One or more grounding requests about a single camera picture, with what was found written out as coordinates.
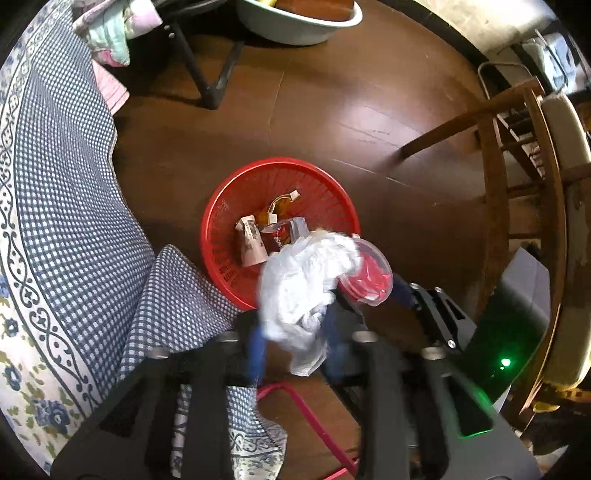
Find clear container with red paper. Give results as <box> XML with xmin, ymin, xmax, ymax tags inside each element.
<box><xmin>335</xmin><ymin>233</ymin><xmax>394</xmax><ymax>308</ymax></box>

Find pink cloth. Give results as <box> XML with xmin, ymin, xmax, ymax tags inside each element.
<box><xmin>90</xmin><ymin>60</ymin><xmax>131</xmax><ymax>114</ymax></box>

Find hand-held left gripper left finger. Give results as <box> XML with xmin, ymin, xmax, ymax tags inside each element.
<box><xmin>50</xmin><ymin>318</ymin><xmax>271</xmax><ymax>480</ymax></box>

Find white plastic bag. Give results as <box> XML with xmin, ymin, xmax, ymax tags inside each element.
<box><xmin>256</xmin><ymin>230</ymin><xmax>365</xmax><ymax>377</ymax></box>

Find red plastic basket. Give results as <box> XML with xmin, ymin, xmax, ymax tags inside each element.
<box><xmin>201</xmin><ymin>158</ymin><xmax>362</xmax><ymax>311</ymax></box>

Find wooden chair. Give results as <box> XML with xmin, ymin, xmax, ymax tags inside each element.
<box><xmin>399</xmin><ymin>76</ymin><xmax>591</xmax><ymax>416</ymax></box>

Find black folding stool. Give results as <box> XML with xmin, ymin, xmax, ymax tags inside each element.
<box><xmin>152</xmin><ymin>0</ymin><xmax>245</xmax><ymax>110</ymax></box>

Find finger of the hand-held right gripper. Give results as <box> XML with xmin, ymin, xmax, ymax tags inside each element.
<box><xmin>392</xmin><ymin>273</ymin><xmax>462</xmax><ymax>350</ymax></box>

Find paper wrapper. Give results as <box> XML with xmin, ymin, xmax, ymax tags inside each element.
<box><xmin>235</xmin><ymin>215</ymin><xmax>269</xmax><ymax>268</ymax></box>

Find yellow plastic wrapper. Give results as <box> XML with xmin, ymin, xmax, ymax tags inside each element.
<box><xmin>261</xmin><ymin>189</ymin><xmax>301</xmax><ymax>224</ymax></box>

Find pastel folded clothes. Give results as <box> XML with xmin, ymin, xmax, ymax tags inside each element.
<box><xmin>71</xmin><ymin>0</ymin><xmax>162</xmax><ymax>65</ymax></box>

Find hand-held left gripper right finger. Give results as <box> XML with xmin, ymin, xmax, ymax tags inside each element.
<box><xmin>323</xmin><ymin>318</ymin><xmax>541</xmax><ymax>480</ymax></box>

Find red foil snack bag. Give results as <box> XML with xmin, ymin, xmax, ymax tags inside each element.
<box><xmin>259</xmin><ymin>217</ymin><xmax>308</xmax><ymax>252</ymax></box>

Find blue floral bedsheet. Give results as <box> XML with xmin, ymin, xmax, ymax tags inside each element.
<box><xmin>0</xmin><ymin>0</ymin><xmax>287</xmax><ymax>480</ymax></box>

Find blue seat cushion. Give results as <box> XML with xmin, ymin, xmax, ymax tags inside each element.
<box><xmin>538</xmin><ymin>34</ymin><xmax>580</xmax><ymax>90</ymax></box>

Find metal frame chair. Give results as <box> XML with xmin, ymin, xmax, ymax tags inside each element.
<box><xmin>478</xmin><ymin>28</ymin><xmax>583</xmax><ymax>100</ymax></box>

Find copper pan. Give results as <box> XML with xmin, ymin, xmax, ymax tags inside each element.
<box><xmin>272</xmin><ymin>0</ymin><xmax>356</xmax><ymax>21</ymax></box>

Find beige chair cushion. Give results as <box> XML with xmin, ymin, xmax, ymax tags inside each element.
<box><xmin>538</xmin><ymin>92</ymin><xmax>591</xmax><ymax>398</ymax></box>

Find light blue basin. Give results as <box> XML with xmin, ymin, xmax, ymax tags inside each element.
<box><xmin>235</xmin><ymin>0</ymin><xmax>364</xmax><ymax>46</ymax></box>

